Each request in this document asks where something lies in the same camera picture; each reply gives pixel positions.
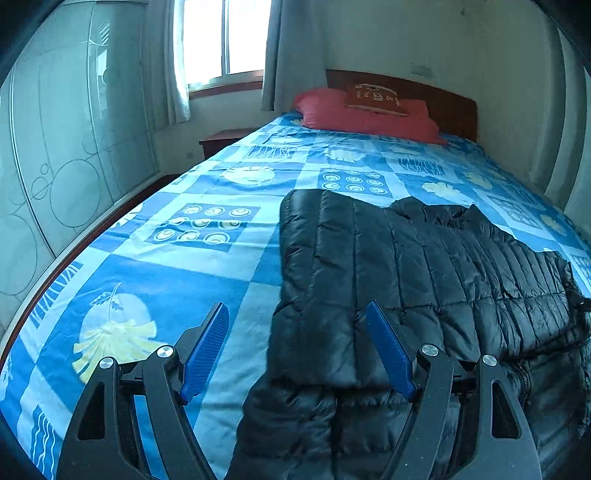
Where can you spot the black puffer jacket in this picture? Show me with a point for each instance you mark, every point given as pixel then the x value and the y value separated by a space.
pixel 415 295

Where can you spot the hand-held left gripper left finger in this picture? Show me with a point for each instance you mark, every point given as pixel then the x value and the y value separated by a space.
pixel 207 347

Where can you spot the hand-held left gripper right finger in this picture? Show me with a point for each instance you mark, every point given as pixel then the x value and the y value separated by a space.
pixel 387 344

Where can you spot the red pillow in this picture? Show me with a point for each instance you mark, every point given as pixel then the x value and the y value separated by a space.
pixel 369 117

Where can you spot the blue patterned bed sheet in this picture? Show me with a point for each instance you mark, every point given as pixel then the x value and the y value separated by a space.
pixel 194 258

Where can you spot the wooden headboard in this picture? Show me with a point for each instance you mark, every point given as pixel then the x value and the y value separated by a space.
pixel 443 104

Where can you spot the wooden nightstand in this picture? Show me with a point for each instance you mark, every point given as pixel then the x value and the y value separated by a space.
pixel 221 141

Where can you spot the glass wardrobe door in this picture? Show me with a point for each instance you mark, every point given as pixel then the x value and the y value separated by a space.
pixel 64 147

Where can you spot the window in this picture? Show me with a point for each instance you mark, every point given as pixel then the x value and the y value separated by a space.
pixel 226 39

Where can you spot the wall socket plate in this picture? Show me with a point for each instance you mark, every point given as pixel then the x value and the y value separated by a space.
pixel 421 70

